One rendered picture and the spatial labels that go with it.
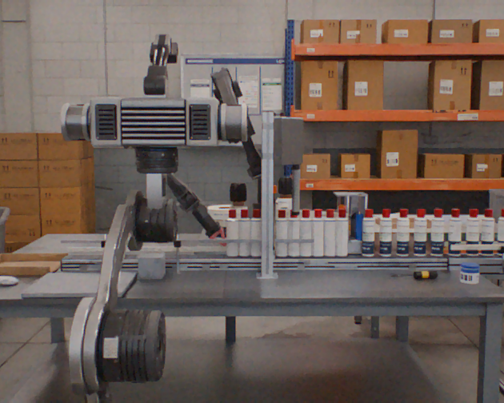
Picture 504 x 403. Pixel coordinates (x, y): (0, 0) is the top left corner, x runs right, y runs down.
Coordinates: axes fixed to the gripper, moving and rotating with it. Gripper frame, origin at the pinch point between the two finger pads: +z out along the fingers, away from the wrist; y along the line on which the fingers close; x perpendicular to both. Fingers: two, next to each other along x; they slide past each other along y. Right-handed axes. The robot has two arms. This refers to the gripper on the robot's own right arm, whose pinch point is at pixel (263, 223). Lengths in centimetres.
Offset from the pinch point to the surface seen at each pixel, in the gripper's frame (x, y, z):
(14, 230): -285, 222, 55
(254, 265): 11.6, 4.2, 16.2
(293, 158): 17.0, -11.4, -29.4
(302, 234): 8.1, -16.7, 3.6
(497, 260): 11, -99, 14
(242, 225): 8.1, 9.1, -0.4
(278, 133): 23.0, -4.7, -39.5
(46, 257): -6, 98, 17
